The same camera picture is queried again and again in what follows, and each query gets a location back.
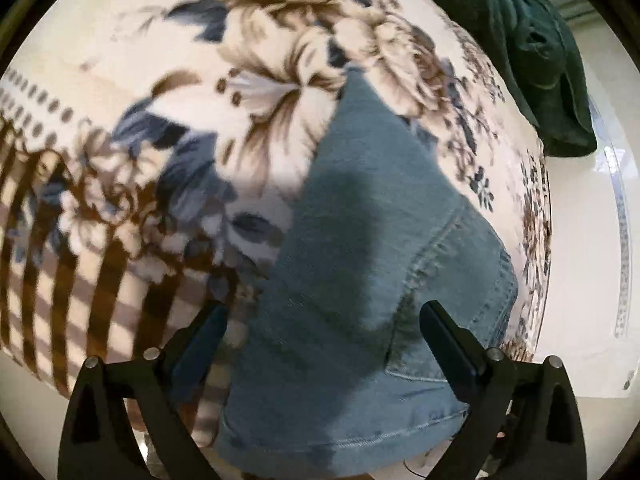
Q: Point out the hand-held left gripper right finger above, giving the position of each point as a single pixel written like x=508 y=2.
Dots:
x=450 y=355

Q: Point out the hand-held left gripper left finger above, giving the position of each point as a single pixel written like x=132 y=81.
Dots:
x=200 y=355

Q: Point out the light blue denim pants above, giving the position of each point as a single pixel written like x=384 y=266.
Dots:
x=350 y=260

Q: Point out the white headboard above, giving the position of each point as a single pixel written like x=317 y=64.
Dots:
x=590 y=270

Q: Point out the floral bed blanket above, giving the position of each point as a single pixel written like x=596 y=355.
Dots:
x=150 y=60

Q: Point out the dark green quilt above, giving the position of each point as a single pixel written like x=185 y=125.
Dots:
x=525 y=60

